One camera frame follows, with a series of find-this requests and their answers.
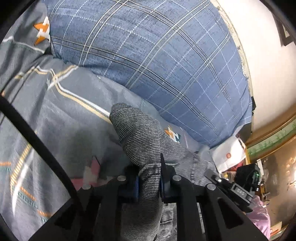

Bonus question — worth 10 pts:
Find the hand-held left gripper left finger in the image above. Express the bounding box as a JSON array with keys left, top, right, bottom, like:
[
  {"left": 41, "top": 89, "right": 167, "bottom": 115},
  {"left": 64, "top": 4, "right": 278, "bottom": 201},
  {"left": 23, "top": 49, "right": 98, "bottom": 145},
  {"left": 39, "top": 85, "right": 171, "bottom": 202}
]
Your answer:
[{"left": 29, "top": 166, "right": 140, "bottom": 241}]

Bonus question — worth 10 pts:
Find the grey striped knit garment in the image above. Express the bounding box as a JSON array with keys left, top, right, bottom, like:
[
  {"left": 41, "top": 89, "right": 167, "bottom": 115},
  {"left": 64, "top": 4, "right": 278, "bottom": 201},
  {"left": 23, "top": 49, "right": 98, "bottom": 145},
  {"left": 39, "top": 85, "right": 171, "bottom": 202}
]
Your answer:
[{"left": 109, "top": 102, "right": 222, "bottom": 241}]

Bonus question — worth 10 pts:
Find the blue plaid pillow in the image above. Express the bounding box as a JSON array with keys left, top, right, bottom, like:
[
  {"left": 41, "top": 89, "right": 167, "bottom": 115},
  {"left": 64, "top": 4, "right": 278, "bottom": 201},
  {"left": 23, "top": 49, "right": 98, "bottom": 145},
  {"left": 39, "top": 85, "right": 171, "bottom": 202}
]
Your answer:
[{"left": 44, "top": 0, "right": 253, "bottom": 149}]

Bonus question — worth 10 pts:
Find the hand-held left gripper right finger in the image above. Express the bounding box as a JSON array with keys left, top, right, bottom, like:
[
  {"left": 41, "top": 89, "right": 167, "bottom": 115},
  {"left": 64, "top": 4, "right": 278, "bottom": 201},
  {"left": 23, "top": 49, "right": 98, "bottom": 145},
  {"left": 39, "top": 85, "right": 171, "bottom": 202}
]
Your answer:
[{"left": 159, "top": 153, "right": 257, "bottom": 241}]

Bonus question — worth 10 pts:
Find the gold framed green painting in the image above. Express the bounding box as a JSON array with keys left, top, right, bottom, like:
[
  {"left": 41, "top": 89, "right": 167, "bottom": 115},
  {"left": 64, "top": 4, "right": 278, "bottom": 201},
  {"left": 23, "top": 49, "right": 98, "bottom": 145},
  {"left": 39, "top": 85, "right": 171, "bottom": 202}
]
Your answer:
[{"left": 245, "top": 120, "right": 296, "bottom": 163}]

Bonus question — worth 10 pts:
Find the dark wall frame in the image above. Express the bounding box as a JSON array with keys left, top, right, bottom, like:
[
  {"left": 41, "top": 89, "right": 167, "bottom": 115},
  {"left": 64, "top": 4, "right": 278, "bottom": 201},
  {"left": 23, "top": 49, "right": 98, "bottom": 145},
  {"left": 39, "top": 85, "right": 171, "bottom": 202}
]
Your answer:
[{"left": 273, "top": 14, "right": 295, "bottom": 47}]

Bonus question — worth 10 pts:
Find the grey patterned bedsheet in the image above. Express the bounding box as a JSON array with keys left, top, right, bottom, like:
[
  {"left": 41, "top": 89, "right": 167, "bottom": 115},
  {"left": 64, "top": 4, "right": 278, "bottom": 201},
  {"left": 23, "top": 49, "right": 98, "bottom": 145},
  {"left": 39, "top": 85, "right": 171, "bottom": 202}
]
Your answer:
[{"left": 0, "top": 0, "right": 232, "bottom": 241}]

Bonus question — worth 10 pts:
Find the white paper bag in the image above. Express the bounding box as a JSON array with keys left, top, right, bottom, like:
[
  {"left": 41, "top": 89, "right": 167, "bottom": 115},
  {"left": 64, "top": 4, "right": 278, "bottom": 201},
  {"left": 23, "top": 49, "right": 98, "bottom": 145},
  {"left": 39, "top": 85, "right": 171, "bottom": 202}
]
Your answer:
[{"left": 211, "top": 136, "right": 248, "bottom": 173}]

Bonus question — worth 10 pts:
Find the black cable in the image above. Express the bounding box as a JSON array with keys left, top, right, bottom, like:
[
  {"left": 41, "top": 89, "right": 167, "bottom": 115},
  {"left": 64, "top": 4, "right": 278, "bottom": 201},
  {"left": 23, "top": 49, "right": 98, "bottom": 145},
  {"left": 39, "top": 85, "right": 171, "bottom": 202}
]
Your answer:
[{"left": 0, "top": 95, "right": 80, "bottom": 209}]

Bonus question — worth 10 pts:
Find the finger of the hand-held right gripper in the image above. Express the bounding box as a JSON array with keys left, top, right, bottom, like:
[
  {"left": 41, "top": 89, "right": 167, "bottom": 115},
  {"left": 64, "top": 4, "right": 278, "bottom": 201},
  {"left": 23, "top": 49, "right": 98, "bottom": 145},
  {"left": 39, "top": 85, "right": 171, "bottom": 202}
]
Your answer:
[{"left": 205, "top": 169, "right": 233, "bottom": 189}]

